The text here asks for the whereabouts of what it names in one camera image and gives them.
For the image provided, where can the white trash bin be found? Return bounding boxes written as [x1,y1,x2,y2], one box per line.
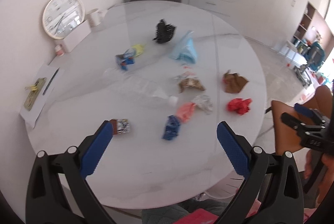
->
[204,170,244,201]

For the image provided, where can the right hand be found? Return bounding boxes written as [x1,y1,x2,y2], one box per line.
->
[304,150,333,207]

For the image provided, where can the orange leather chair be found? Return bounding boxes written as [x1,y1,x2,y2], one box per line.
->
[270,85,333,155]

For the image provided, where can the blue office chair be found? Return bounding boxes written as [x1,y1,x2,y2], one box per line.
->
[293,41,325,87]

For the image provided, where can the red crumpled paper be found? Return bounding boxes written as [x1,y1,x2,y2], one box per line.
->
[226,98,253,115]

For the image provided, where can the brown crumpled paper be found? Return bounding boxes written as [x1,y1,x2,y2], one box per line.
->
[222,70,249,94]

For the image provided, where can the green yellow booklet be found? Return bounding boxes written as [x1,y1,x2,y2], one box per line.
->
[24,78,46,111]

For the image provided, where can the silver crumpled wrapper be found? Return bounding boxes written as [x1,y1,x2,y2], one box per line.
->
[191,95,213,115]

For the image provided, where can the brown printed snack wrapper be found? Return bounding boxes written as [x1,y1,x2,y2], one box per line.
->
[109,119,131,135]

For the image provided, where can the pink crumpled paper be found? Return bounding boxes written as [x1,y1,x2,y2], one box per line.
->
[176,102,196,123]

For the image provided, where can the brown clear snack bag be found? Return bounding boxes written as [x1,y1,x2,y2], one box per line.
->
[174,71,206,93]

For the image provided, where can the black pen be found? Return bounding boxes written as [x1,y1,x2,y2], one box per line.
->
[42,68,60,95]

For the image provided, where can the white paper sheet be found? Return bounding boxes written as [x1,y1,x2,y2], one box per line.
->
[19,65,64,128]

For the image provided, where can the blue crumpled paper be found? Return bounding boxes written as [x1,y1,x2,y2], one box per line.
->
[162,115,181,141]

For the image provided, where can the blue face mask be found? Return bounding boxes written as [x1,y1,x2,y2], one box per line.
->
[169,31,197,64]

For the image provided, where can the clear plastic bottle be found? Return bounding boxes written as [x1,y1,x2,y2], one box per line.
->
[103,68,178,108]

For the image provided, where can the small red white jar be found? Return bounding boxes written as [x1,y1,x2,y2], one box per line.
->
[54,45,65,56]

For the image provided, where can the blue white crumpled wrapper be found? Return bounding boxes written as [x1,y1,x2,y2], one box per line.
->
[115,54,135,71]

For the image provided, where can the white box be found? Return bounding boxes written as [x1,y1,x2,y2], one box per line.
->
[61,20,91,53]

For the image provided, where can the black plastic mesh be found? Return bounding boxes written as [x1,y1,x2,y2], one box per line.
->
[153,19,176,44]

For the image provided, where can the yellow crumpled paper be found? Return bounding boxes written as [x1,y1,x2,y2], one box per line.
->
[131,44,145,57]

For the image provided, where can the white mug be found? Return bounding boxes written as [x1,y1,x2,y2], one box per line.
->
[86,8,107,28]

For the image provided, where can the round white wall clock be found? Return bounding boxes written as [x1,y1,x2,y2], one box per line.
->
[42,0,85,40]

